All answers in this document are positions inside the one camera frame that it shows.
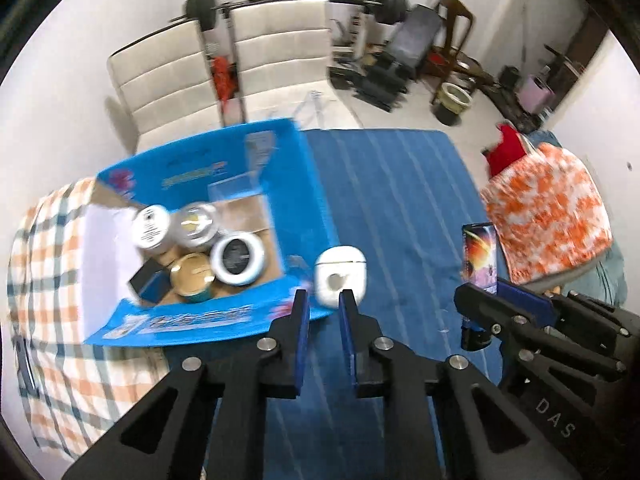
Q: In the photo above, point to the orange white blanket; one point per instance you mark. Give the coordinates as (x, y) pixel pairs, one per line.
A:
(548, 213)

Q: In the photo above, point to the silver jar gold emblem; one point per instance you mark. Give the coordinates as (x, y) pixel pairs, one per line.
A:
(196, 226)

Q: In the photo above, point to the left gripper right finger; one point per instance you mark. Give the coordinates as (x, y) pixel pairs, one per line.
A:
(442, 419)

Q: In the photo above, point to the gold round tin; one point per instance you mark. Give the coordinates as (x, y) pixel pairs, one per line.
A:
(192, 278)

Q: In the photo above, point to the blue striped tablecloth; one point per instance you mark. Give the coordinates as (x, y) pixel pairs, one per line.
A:
(401, 197)

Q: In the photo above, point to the teal pillow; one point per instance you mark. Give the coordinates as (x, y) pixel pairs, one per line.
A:
(602, 279)

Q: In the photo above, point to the blue cardboard box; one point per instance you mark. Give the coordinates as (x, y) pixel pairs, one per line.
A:
(291, 217)

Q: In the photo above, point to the clear acrylic box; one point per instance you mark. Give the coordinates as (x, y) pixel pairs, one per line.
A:
(234, 188)

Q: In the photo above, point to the right white padded chair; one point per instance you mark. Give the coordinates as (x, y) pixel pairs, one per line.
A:
(283, 53)

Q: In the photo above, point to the black power adapter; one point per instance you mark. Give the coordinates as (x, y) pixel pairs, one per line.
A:
(151, 283)

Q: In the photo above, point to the white jar portrait lid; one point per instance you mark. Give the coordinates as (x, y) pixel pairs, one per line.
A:
(152, 229)

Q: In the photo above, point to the plaid checked cloth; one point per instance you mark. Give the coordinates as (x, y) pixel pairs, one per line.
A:
(80, 390)

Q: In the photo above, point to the white earbuds case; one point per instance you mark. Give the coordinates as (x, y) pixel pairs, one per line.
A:
(336, 269)

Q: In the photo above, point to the brown wooden chair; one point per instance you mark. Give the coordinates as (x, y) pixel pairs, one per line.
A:
(449, 58)

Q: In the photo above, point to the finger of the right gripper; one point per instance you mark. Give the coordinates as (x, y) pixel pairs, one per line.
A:
(484, 315)
(530, 302)

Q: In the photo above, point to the left white padded chair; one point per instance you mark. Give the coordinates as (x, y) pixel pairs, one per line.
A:
(165, 85)

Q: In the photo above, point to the red bag between chairs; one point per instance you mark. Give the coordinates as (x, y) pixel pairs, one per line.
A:
(223, 81)

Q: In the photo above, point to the red cloth on floor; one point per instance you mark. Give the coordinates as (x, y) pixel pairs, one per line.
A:
(508, 150)

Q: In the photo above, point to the black weight bench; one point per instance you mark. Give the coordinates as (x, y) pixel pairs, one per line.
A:
(381, 83)

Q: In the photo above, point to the white jar black label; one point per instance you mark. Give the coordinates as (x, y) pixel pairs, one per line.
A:
(238, 258)

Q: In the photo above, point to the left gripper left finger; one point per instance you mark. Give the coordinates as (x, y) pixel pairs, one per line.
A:
(206, 419)

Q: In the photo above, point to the white padded chair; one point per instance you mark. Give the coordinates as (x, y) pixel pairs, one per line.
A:
(283, 53)
(165, 85)

